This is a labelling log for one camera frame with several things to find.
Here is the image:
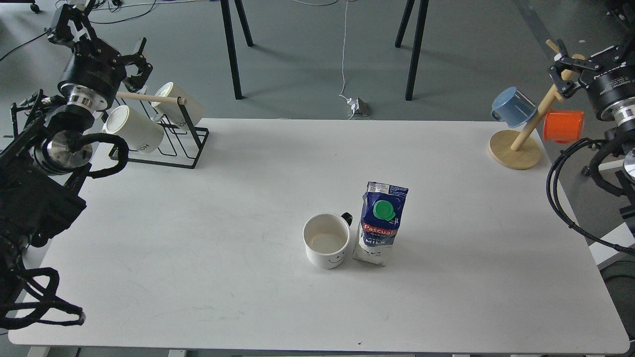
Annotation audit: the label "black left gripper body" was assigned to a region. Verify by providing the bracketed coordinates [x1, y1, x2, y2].
[58, 42, 126, 110]

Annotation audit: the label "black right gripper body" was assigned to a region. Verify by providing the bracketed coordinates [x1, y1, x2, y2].
[580, 62, 635, 122]

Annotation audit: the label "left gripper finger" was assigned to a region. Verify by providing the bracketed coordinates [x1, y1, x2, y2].
[46, 2, 100, 53]
[119, 38, 153, 92]

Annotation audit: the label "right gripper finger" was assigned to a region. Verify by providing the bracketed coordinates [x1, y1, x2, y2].
[548, 39, 589, 99]
[593, 45, 635, 75]

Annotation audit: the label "blue white milk carton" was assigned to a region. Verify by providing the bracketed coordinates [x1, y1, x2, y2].
[352, 181, 409, 266]

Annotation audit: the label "white smiley face mug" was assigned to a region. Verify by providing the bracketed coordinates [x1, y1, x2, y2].
[302, 212, 352, 270]

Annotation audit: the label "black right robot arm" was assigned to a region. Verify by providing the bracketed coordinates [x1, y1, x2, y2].
[549, 37, 635, 233]

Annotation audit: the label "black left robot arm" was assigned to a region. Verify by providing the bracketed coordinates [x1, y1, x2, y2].
[0, 0, 153, 330]

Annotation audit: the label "rear white mug on rack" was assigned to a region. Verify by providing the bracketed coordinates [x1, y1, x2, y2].
[151, 82, 205, 127]

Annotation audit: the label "white mug on rack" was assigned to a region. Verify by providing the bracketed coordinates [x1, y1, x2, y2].
[101, 105, 165, 154]
[151, 82, 205, 127]

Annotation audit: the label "orange mug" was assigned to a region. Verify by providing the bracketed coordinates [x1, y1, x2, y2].
[542, 110, 585, 144]

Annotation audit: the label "front white mug on rack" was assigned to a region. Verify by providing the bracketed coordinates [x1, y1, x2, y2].
[101, 105, 165, 154]

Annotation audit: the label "blue mug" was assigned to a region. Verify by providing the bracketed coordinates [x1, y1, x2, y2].
[491, 86, 538, 128]

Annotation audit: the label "wooden mug tree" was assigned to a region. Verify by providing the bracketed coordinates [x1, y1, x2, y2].
[489, 40, 591, 171]

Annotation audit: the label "black left table legs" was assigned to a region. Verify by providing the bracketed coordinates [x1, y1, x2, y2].
[220, 0, 254, 100]

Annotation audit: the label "black table legs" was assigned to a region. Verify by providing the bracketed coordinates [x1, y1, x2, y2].
[394, 0, 430, 101]
[220, 0, 254, 100]

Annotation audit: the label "black right table legs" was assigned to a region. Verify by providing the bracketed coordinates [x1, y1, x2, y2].
[394, 0, 430, 101]

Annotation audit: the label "black wire mug rack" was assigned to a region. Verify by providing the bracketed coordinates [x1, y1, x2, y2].
[101, 91, 210, 169]

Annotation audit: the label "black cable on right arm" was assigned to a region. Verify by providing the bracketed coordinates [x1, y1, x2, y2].
[546, 138, 635, 256]

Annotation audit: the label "white floor cable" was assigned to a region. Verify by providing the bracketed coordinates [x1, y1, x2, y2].
[293, 0, 359, 119]

